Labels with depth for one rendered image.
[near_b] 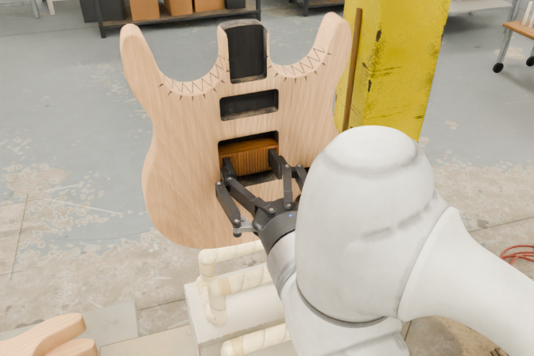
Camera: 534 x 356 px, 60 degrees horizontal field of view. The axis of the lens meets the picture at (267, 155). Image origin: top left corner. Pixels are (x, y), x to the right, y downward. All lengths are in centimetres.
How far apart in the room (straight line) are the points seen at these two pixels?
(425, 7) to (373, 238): 143
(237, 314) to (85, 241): 192
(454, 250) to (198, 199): 48
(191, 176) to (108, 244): 205
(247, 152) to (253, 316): 38
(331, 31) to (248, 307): 57
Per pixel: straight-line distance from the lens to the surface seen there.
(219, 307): 92
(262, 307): 99
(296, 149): 77
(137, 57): 63
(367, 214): 35
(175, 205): 77
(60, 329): 113
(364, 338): 46
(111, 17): 552
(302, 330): 48
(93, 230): 287
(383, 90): 179
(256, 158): 75
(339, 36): 71
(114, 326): 127
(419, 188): 36
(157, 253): 264
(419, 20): 174
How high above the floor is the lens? 190
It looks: 36 degrees down
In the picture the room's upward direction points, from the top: straight up
